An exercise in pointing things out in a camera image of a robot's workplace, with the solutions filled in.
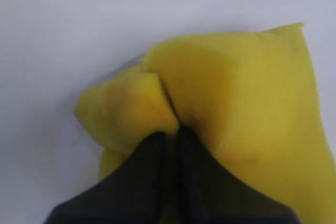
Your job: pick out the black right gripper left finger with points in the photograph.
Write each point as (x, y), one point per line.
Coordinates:
(130, 194)

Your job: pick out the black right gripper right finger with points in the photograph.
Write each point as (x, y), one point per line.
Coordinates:
(208, 193)

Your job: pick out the yellow sponge block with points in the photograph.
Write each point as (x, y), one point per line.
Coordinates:
(252, 99)

